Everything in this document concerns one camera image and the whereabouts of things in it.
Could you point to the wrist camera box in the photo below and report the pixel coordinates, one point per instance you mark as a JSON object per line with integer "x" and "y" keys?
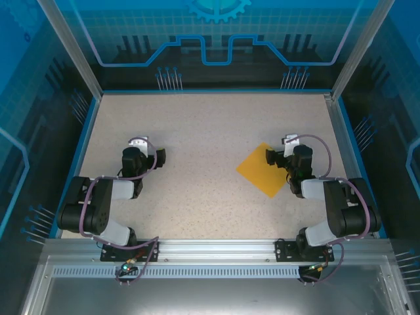
{"x": 139, "y": 142}
{"x": 290, "y": 144}

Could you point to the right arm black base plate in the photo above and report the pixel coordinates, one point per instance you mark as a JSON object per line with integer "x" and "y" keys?
{"x": 285, "y": 251}

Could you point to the aluminium mounting rail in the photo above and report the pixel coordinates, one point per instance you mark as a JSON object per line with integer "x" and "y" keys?
{"x": 216, "y": 247}

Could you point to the right aluminium frame post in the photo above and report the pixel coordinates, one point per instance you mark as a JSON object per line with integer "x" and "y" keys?
{"x": 361, "y": 49}

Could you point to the aluminium frame post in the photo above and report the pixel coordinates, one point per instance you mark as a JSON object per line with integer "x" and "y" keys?
{"x": 72, "y": 49}
{"x": 361, "y": 49}

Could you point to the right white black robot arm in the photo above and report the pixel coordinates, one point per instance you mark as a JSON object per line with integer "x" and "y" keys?
{"x": 341, "y": 210}

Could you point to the aluminium side rail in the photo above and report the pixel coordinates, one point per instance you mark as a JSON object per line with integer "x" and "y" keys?
{"x": 347, "y": 154}

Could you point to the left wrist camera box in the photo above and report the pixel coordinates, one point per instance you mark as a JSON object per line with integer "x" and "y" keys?
{"x": 139, "y": 142}

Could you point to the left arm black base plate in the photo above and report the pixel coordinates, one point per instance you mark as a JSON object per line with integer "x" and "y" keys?
{"x": 113, "y": 254}

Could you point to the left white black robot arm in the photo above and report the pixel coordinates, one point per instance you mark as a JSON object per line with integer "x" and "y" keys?
{"x": 98, "y": 203}

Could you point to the left aluminium frame post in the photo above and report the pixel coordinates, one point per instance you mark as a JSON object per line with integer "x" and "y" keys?
{"x": 72, "y": 49}

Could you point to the sheet metal panel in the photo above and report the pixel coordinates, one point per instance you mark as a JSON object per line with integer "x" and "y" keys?
{"x": 210, "y": 295}

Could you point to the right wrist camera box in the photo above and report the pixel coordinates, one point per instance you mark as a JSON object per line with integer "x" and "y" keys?
{"x": 290, "y": 144}

